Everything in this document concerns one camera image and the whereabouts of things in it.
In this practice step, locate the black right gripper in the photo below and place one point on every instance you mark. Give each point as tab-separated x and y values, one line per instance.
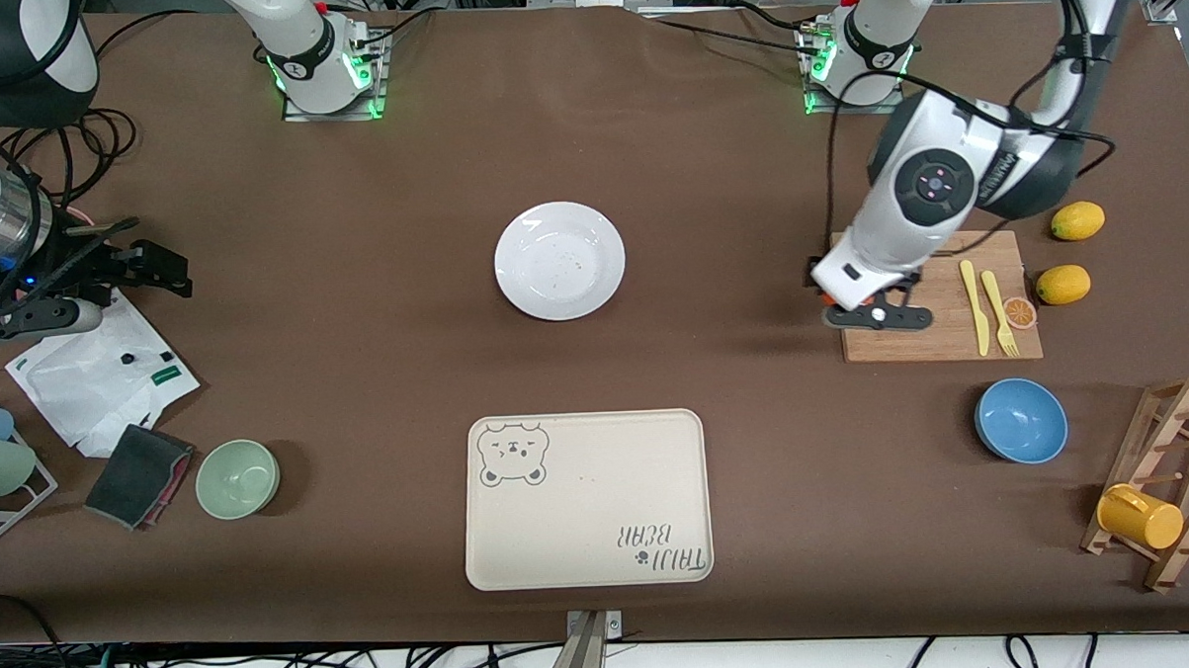
70	273

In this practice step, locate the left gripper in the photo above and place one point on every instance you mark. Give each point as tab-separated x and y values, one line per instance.
813	265

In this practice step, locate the white round plate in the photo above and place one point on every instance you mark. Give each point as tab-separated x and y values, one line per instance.
559	261

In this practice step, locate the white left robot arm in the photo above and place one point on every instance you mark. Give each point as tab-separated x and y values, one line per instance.
935	184

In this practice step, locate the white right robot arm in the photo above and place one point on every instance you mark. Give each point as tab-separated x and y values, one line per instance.
303	48

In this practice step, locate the bamboo cutting board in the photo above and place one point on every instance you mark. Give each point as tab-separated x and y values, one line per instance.
951	336

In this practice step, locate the yellow plastic knife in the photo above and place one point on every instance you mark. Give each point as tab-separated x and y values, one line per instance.
975	311

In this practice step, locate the yellow plastic fork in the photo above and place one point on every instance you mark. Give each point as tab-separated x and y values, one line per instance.
994	300

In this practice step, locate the white plastic bag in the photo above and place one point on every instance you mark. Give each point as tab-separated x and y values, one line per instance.
82	382

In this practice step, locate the toy orange slice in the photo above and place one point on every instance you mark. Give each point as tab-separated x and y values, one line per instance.
1020	313

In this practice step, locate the yellow lemon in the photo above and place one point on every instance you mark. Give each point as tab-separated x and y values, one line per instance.
1063	285
1078	221

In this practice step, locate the blue bowl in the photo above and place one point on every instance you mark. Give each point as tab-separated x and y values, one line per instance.
1021	421

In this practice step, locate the grey folded cloth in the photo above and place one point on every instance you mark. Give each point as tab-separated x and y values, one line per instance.
135	477

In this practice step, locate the pale green bowl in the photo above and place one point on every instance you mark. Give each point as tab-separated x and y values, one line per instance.
238	479

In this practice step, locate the beige bear print tray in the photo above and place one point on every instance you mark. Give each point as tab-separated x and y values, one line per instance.
581	512

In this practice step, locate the yellow plastic cup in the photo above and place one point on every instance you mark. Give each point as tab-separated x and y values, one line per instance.
1140	518

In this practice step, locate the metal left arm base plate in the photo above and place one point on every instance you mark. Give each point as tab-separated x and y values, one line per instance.
859	108

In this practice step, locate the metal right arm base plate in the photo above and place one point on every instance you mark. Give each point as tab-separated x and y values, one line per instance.
335	111

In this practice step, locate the metal table edge bracket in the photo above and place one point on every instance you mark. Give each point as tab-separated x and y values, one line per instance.
586	651

